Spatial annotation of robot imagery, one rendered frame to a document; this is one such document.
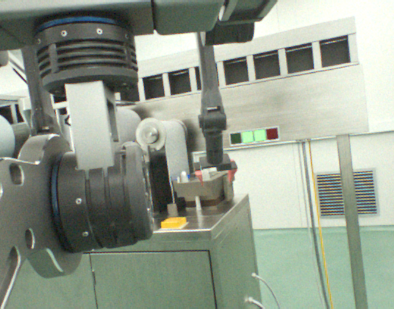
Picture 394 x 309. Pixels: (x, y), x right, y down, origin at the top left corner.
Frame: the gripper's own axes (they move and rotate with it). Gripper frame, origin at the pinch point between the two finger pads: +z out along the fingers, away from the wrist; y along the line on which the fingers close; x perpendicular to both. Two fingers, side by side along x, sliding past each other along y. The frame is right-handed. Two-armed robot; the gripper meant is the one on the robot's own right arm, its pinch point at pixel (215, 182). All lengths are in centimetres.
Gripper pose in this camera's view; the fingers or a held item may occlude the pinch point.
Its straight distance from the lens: 119.7
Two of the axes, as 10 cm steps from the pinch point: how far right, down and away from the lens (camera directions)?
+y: -9.9, 1.3, -1.0
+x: 1.5, 5.2, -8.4
